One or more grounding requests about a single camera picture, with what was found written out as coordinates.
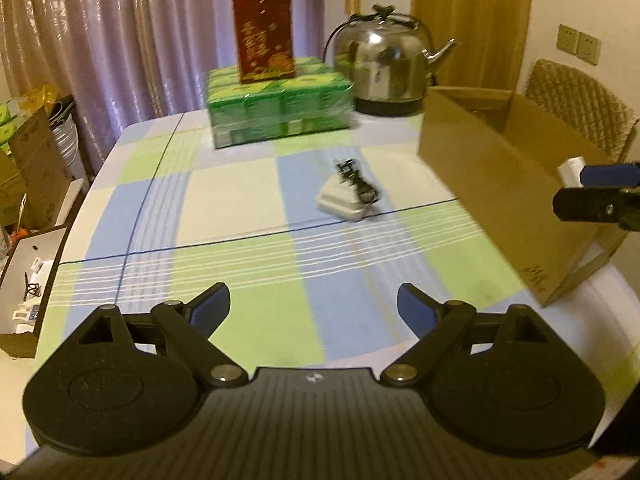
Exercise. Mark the white charger box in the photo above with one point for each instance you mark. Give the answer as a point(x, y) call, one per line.
point(340, 198)

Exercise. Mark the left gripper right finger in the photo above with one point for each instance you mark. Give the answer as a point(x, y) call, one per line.
point(438, 326)

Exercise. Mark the purple curtain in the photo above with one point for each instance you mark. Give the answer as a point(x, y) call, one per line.
point(126, 61)

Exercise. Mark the quilted chair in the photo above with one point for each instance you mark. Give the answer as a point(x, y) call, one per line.
point(584, 104)

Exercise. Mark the green tissue multipack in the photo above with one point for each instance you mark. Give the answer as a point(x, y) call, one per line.
point(317, 99)

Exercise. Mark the wall socket panel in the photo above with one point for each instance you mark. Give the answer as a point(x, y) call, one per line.
point(567, 39)
point(588, 48)

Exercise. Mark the white parrot ointment box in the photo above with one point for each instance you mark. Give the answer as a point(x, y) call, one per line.
point(570, 171)

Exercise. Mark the green boxes stack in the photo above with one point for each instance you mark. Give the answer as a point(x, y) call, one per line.
point(8, 125)

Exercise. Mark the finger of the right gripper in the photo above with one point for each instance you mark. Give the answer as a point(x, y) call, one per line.
point(625, 175)

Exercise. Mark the stainless steel kettle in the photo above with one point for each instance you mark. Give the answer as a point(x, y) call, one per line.
point(389, 57)

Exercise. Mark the dark red gift box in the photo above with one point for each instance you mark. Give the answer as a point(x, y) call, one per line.
point(264, 39)

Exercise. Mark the white bucket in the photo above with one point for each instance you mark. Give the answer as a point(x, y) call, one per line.
point(67, 137)

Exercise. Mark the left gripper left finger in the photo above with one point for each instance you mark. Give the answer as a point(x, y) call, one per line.
point(186, 329)

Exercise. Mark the brown wooden door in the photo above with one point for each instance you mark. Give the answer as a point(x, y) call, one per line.
point(491, 37)

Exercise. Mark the cardboard box on floor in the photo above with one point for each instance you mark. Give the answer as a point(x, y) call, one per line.
point(36, 170)

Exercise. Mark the open cardboard box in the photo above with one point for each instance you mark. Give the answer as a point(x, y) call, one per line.
point(499, 153)

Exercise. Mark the brown tray box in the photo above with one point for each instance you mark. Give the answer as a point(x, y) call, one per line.
point(26, 286)

